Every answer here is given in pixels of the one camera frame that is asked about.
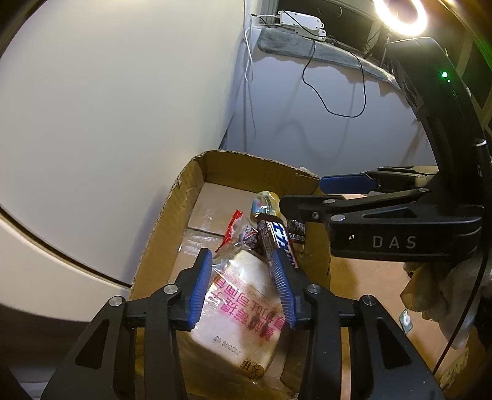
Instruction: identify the white cable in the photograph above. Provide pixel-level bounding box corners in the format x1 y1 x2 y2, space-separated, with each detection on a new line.
244 14 280 84

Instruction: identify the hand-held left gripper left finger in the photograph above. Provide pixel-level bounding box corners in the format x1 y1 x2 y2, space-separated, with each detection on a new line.
40 248 213 400

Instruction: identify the brown chocolate bar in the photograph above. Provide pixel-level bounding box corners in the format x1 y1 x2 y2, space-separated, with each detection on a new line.
257 215 301 270

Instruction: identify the clear bread packet pink print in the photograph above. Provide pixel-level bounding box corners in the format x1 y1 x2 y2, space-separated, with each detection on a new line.
190 250 287 380

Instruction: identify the white ring light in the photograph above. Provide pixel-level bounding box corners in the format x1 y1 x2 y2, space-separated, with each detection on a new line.
373 0 428 38

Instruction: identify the red and clear wrapper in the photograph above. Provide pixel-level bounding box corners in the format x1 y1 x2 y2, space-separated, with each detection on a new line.
213 210 262 255

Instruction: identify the brown cardboard box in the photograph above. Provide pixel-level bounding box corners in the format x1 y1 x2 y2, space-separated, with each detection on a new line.
129 150 333 400

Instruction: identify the dark snack wrapper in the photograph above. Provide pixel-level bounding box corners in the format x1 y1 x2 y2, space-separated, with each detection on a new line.
288 219 307 251

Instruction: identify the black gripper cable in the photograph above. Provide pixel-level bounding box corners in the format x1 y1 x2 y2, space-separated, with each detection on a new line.
432 265 486 376

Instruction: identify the white power strip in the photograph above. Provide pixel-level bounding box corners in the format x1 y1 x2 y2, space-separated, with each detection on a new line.
277 10 327 41

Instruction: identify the thin black cable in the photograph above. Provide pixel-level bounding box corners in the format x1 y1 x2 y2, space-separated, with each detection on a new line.
302 38 367 117

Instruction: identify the yellow snack packet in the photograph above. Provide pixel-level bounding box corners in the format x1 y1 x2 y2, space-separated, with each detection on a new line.
251 191 284 222

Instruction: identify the person's right hand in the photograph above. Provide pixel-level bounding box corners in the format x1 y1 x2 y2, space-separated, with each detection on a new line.
400 262 486 349

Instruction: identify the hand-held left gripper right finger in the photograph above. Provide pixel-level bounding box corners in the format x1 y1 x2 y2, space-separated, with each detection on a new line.
269 250 446 400

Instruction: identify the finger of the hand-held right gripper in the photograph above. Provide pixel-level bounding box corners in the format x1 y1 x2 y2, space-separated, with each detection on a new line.
320 167 439 195
280 188 483 231

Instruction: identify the grey mat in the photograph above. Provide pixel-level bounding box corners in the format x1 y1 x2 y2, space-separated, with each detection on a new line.
257 28 403 91

